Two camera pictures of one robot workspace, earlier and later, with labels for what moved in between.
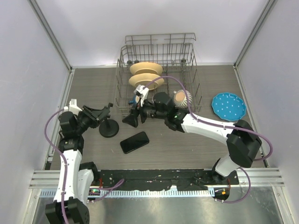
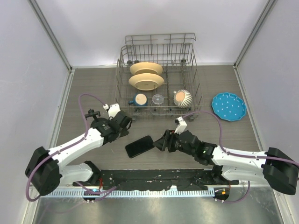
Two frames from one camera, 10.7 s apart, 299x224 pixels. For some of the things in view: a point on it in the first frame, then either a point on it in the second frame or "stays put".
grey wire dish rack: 161,62 stays put
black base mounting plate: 162,179 stays put
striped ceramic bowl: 180,99 stays put
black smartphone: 134,142 -> 139,146
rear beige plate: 146,67 stays put
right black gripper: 132,119 -> 166,141
